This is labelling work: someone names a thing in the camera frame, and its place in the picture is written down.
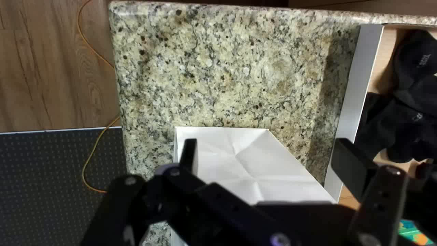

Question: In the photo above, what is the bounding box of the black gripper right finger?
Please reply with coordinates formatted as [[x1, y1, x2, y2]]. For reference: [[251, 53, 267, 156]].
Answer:
[[330, 137, 409, 246]]

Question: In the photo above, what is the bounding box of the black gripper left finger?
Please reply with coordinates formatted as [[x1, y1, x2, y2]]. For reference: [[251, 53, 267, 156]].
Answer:
[[80, 137, 292, 246]]

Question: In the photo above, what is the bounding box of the white paper bag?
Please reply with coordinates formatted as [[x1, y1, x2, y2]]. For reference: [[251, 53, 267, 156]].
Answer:
[[173, 126, 338, 208]]

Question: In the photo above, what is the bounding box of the dark dotted floor mat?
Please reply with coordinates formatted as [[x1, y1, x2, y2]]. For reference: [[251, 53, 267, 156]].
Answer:
[[0, 127, 128, 246]]

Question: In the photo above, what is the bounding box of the white shallow tray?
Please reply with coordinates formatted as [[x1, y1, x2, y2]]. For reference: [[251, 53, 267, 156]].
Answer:
[[323, 23, 437, 216]]

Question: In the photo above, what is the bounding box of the orange cable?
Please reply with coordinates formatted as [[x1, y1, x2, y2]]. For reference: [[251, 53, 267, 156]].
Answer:
[[75, 0, 122, 195]]

